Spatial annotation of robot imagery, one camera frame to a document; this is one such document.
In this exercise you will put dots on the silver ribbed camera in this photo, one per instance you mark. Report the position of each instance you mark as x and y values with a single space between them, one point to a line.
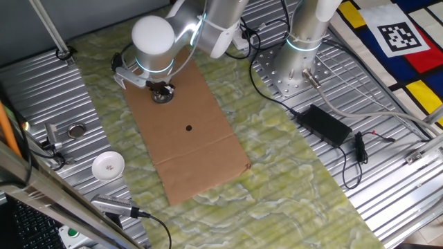
112 204

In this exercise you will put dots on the small metal cup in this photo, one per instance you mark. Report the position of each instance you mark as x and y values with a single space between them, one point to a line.
162 100

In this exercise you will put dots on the brown cardboard sheet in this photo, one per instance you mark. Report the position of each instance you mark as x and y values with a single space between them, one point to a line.
194 162

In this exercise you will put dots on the perforated metal robot base plate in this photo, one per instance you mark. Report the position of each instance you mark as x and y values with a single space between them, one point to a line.
277 76

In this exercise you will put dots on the white power strip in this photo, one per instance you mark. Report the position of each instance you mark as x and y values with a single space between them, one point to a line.
240 41

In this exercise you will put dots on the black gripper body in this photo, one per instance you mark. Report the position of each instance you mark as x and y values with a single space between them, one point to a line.
160 86

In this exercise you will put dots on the fiducial marker board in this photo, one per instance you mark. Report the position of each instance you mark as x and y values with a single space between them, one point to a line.
387 65

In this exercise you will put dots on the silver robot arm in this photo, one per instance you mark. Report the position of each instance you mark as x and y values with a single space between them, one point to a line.
152 34

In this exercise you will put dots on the black keyboard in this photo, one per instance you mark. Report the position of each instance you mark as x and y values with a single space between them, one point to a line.
33 228

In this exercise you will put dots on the metal clamp tool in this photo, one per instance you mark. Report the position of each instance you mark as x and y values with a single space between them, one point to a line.
52 136

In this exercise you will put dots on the white flower print saucer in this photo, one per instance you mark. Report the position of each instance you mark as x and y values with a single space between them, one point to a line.
108 166

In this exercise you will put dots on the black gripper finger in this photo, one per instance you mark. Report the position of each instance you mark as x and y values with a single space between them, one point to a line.
158 94
170 91

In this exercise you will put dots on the white fiducial marker sheet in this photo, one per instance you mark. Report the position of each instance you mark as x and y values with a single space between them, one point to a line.
394 31

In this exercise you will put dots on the grey box with green button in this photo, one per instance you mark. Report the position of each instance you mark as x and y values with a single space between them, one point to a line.
74 237

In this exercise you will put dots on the black power adapter brick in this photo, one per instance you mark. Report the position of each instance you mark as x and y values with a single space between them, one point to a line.
323 125

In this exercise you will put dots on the aluminium frame bar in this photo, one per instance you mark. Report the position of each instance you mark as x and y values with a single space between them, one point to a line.
52 197

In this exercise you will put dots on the orange tube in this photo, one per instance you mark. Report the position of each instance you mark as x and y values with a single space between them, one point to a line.
7 131

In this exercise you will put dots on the slanted aluminium pole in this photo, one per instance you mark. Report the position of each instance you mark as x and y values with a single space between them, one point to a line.
52 32

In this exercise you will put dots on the aluminium profile with bracket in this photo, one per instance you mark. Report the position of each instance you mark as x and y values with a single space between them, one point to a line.
425 148

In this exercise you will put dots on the green marble pattern mat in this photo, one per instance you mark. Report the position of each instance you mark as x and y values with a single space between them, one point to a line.
277 193

